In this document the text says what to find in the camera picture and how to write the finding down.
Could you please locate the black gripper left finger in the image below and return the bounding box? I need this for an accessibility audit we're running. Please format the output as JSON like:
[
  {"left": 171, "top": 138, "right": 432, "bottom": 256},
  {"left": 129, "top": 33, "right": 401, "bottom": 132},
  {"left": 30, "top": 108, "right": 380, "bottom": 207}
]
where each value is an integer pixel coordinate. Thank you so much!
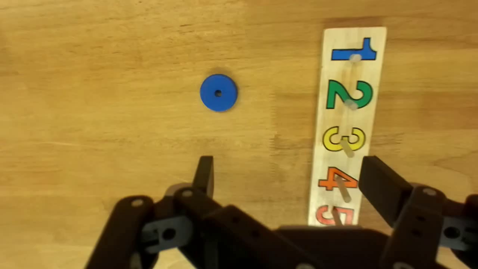
[{"left": 84, "top": 156, "right": 320, "bottom": 269}]

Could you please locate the wooden number peg board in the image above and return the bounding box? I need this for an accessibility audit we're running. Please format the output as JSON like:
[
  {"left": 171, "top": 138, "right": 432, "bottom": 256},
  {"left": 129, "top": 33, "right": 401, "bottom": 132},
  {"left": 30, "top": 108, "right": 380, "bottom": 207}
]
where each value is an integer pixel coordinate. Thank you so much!
[{"left": 307, "top": 27, "right": 389, "bottom": 229}]

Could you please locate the blue round disc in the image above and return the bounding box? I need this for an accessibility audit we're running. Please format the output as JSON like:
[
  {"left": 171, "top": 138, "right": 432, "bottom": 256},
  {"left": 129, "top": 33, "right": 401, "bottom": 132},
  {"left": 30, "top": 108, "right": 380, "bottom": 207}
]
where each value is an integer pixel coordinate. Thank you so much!
[{"left": 199, "top": 74, "right": 241, "bottom": 114}]

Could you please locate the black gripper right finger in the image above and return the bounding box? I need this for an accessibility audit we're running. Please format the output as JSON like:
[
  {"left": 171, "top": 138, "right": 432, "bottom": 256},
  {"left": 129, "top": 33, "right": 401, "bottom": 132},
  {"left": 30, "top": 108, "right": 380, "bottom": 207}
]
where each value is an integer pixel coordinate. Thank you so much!
[{"left": 359, "top": 156, "right": 478, "bottom": 269}]

